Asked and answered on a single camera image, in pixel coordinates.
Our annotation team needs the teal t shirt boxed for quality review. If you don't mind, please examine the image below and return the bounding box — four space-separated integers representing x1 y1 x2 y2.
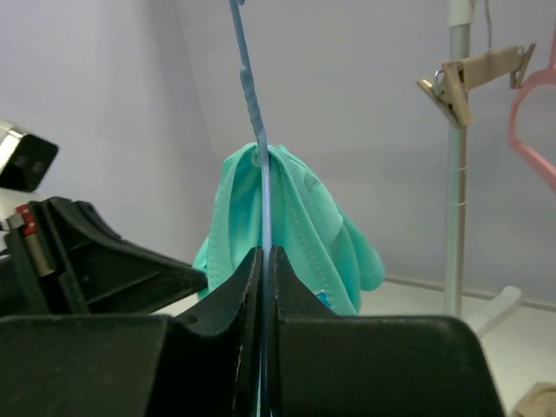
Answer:
193 143 385 315

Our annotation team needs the wooden clip hanger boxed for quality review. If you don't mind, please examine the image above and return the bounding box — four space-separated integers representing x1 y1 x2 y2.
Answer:
416 2 536 129

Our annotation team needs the blue plastic hanger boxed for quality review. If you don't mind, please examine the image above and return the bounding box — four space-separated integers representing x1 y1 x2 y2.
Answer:
228 1 272 416

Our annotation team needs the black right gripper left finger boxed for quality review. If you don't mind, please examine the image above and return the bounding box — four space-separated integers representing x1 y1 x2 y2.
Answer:
1 248 262 416

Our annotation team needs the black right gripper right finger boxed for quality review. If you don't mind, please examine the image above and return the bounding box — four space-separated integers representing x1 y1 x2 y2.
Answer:
269 247 504 416

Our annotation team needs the metal clothes rack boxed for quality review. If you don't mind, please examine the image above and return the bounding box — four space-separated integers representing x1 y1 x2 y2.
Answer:
443 1 523 338

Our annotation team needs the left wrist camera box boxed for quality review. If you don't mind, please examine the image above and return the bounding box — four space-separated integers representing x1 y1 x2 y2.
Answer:
0 120 59 193

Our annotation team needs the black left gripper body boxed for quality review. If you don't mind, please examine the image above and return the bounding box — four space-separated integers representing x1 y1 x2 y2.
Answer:
1 197 87 315

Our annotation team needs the pink plastic hanger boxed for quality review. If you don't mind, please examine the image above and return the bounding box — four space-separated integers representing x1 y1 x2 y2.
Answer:
507 42 555 191

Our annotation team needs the beige t shirt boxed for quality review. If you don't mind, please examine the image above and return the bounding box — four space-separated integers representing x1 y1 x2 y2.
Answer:
509 382 556 417

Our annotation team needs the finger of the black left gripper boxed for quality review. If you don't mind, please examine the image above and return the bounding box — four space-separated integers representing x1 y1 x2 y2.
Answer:
51 197 208 314

